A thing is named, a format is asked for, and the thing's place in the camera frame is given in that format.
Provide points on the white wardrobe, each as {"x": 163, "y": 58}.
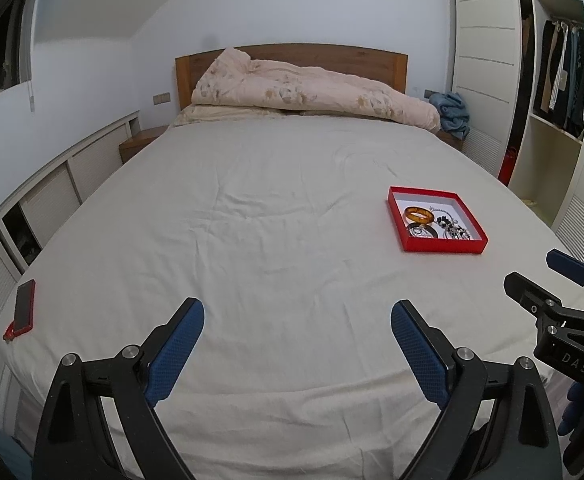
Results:
{"x": 496, "y": 68}

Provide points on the hanging dark clothes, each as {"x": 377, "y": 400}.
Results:
{"x": 559, "y": 96}

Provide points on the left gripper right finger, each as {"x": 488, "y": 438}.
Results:
{"x": 412, "y": 333}

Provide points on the wooden nightstand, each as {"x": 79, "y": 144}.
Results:
{"x": 131, "y": 147}

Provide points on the thin silver bangle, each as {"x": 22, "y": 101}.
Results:
{"x": 456, "y": 232}

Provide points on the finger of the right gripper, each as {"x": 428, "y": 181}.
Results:
{"x": 534, "y": 299}
{"x": 566, "y": 265}

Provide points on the red jewelry box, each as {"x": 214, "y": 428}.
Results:
{"x": 447, "y": 208}

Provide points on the blue crumpled clothing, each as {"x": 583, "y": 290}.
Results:
{"x": 454, "y": 114}

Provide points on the red cased smartphone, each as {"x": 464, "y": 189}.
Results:
{"x": 23, "y": 315}

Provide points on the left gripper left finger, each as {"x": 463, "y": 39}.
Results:
{"x": 167, "y": 349}

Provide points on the amber orange bangle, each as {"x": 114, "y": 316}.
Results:
{"x": 417, "y": 214}

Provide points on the wall socket plate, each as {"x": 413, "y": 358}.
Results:
{"x": 161, "y": 98}

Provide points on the beige floral duvet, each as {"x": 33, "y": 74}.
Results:
{"x": 235, "y": 79}

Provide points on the white bed sheet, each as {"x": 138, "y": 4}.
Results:
{"x": 280, "y": 226}

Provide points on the red item beside wardrobe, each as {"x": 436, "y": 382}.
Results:
{"x": 507, "y": 166}

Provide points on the dark horn bangle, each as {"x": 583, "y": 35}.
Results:
{"x": 421, "y": 230}

